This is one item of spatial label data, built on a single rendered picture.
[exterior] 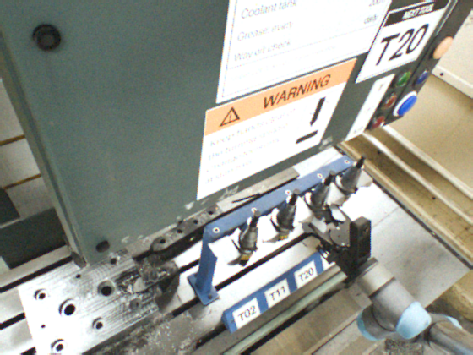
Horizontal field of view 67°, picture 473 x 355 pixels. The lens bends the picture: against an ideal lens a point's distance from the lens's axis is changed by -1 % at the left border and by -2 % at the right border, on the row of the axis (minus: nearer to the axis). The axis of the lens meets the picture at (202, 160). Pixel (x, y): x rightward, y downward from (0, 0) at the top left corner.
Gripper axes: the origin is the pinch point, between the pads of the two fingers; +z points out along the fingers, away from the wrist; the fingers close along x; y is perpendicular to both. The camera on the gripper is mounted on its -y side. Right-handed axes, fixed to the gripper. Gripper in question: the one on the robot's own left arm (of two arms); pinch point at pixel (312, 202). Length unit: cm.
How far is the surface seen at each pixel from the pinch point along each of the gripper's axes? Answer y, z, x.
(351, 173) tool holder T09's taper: -7.7, -1.1, 9.4
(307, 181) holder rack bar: -3.0, 4.5, 1.2
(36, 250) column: 54, 52, -67
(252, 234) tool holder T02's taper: -7.5, -2.2, -22.9
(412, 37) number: -58, -10, -22
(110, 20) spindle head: -65, -9, -51
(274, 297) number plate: 25.9, -10.4, -12.3
